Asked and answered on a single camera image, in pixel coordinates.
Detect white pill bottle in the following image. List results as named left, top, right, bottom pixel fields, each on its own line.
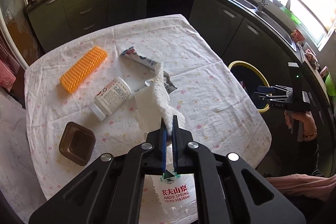
left=89, top=77, right=131, bottom=121

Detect yellow rim trash bin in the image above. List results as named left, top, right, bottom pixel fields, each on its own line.
left=228, top=61, right=269, bottom=114

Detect person right hand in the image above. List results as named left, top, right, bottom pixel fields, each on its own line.
left=284, top=110, right=317, bottom=141

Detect orange textured sponge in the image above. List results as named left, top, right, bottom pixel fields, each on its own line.
left=60, top=47, right=108, bottom=93

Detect glass sliding door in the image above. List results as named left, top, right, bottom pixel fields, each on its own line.
left=1, top=0, right=45, bottom=70

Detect blue white toothpaste tube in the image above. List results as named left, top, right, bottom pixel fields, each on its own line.
left=120, top=46, right=158, bottom=71

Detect floral white tablecloth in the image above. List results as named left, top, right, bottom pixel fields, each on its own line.
left=25, top=15, right=271, bottom=198

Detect white paper towel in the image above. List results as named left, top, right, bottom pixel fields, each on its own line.
left=134, top=63, right=186, bottom=143

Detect red checkered apron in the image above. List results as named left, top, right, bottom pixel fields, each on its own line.
left=0, top=38, right=21, bottom=92

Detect clear plastic water bottle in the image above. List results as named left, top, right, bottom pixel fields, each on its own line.
left=150, top=170, right=197, bottom=221

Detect crumpled silver wrapper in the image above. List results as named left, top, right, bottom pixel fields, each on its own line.
left=144, top=72, right=178, bottom=94

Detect brown plastic tray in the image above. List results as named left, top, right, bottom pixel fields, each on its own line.
left=59, top=122, right=96, bottom=166

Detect green kitchen cabinets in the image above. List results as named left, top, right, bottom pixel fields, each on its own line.
left=26, top=0, right=335, bottom=173

